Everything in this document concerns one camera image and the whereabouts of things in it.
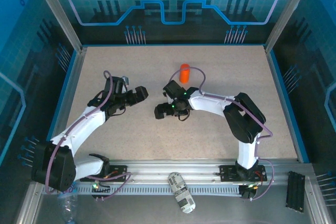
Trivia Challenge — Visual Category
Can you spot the orange pill bottle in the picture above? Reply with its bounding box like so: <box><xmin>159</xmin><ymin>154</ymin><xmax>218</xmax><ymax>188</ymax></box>
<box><xmin>179</xmin><ymin>63</ymin><xmax>190</xmax><ymax>84</ymax></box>

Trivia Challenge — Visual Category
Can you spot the aluminium base beam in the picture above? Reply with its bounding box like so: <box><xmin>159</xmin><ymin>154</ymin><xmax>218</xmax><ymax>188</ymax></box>
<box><xmin>73</xmin><ymin>158</ymin><xmax>314</xmax><ymax>185</ymax></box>

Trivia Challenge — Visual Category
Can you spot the grey oval labelled device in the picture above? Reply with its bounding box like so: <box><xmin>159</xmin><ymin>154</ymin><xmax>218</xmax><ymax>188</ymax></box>
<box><xmin>167</xmin><ymin>172</ymin><xmax>197</xmax><ymax>214</ymax></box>

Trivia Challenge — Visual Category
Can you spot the clear plastic water bottle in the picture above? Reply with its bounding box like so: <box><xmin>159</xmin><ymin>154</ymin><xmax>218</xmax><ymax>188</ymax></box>
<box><xmin>56</xmin><ymin>187</ymin><xmax>79</xmax><ymax>224</ymax></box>

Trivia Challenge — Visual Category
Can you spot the black ridged bar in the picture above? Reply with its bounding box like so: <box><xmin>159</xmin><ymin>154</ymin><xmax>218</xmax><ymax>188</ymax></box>
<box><xmin>285</xmin><ymin>170</ymin><xmax>307</xmax><ymax>213</ymax></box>

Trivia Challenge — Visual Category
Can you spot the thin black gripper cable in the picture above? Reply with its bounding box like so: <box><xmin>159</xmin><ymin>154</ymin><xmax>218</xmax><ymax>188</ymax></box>
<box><xmin>177</xmin><ymin>110</ymin><xmax>192</xmax><ymax>123</ymax></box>

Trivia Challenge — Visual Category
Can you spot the blue aluminium side rail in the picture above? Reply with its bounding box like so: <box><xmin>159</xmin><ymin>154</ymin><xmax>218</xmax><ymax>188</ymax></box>
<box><xmin>264</xmin><ymin>45</ymin><xmax>310</xmax><ymax>163</ymax></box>
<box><xmin>43</xmin><ymin>46</ymin><xmax>87</xmax><ymax>163</ymax></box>

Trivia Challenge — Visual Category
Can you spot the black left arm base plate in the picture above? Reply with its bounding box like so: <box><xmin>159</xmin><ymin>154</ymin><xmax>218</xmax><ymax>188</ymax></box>
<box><xmin>78</xmin><ymin>165</ymin><xmax>128</xmax><ymax>183</ymax></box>

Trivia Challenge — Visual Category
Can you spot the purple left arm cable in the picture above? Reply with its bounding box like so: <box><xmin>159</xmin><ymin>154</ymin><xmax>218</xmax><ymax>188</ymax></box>
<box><xmin>44</xmin><ymin>70</ymin><xmax>132</xmax><ymax>201</ymax></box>

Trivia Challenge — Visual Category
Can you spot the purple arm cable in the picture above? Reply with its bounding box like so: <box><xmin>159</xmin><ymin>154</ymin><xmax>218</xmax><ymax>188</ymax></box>
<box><xmin>169</xmin><ymin>66</ymin><xmax>275</xmax><ymax>201</ymax></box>
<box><xmin>44</xmin><ymin>70</ymin><xmax>132</xmax><ymax>201</ymax></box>

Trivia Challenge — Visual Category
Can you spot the grey slotted cable duct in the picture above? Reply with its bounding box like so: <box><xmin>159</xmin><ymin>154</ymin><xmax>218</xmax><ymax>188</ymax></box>
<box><xmin>41</xmin><ymin>184</ymin><xmax>244</xmax><ymax>195</ymax></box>

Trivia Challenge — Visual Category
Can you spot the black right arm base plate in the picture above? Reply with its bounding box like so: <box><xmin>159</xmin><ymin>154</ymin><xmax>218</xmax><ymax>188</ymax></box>
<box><xmin>219</xmin><ymin>164</ymin><xmax>268</xmax><ymax>183</ymax></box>

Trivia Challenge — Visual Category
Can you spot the black cable connector bracket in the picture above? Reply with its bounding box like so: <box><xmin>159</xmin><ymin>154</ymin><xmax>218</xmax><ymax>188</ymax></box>
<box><xmin>239</xmin><ymin>184</ymin><xmax>259</xmax><ymax>201</ymax></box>
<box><xmin>90</xmin><ymin>180</ymin><xmax>112</xmax><ymax>201</ymax></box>

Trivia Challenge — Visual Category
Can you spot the aluminium frame post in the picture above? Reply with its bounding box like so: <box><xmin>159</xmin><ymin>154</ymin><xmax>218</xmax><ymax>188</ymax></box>
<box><xmin>264</xmin><ymin>0</ymin><xmax>320</xmax><ymax>53</ymax></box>
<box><xmin>29</xmin><ymin>0</ymin><xmax>86</xmax><ymax>53</ymax></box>

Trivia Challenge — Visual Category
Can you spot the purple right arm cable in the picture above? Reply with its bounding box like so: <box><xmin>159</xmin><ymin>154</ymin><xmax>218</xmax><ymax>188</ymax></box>
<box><xmin>169</xmin><ymin>66</ymin><xmax>275</xmax><ymax>201</ymax></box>

